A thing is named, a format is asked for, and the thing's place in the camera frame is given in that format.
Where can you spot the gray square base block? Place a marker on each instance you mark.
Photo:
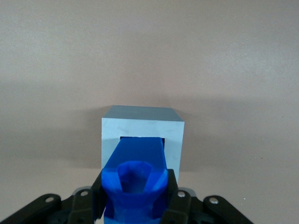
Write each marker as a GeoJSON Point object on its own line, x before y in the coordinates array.
{"type": "Point", "coordinates": [140, 128]}

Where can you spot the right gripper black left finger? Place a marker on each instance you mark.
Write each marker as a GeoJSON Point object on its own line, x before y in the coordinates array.
{"type": "Point", "coordinates": [84, 205]}

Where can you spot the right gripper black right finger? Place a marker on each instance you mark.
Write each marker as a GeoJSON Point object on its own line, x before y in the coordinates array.
{"type": "Point", "coordinates": [177, 205]}

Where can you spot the blue plastic insert part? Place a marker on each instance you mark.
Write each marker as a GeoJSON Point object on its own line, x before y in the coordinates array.
{"type": "Point", "coordinates": [137, 151]}

